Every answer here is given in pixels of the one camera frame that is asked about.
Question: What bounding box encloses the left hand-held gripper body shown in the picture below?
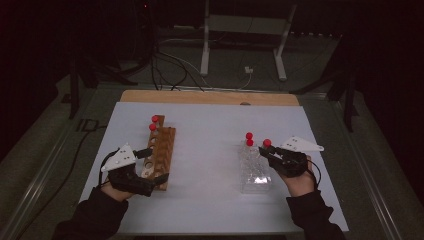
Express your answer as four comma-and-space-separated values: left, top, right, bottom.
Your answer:
100, 142, 157, 198

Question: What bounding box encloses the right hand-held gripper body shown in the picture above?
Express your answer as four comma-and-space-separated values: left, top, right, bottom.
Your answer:
267, 135, 325, 179

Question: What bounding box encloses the wooden test tube rack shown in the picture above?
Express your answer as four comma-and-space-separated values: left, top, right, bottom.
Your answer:
140, 114, 177, 192

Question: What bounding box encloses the person's right hand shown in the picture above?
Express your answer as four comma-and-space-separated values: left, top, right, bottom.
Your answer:
278, 155, 318, 198

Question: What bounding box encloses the person's left hand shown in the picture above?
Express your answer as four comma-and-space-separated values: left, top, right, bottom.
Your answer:
99, 178, 135, 203

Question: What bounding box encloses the white table mat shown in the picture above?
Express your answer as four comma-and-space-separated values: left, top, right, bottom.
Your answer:
79, 101, 350, 235

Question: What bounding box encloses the black tripod stand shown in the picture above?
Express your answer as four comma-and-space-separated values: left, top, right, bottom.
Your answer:
67, 53, 139, 120
289, 33, 361, 133

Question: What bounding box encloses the grey metal stand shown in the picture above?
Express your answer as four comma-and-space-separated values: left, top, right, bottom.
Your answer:
199, 0, 299, 82

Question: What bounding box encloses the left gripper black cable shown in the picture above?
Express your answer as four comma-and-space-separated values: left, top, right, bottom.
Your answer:
97, 149, 120, 186

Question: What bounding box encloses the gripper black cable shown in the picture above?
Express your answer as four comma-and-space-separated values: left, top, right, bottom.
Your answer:
306, 159, 323, 188
97, 149, 120, 186

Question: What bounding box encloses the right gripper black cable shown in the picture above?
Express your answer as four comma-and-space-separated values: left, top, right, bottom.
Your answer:
306, 159, 323, 188

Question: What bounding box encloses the long black floor cable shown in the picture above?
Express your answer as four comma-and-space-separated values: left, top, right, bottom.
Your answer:
14, 123, 108, 240

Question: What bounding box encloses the metal floor rail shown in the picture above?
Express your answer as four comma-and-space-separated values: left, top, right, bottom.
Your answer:
328, 98, 403, 240
0, 87, 101, 240

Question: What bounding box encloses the white floor cable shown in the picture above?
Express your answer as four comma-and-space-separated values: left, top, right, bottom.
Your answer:
159, 37, 254, 92

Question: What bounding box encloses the black floor cables bundle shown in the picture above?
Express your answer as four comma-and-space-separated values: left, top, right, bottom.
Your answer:
149, 43, 205, 92

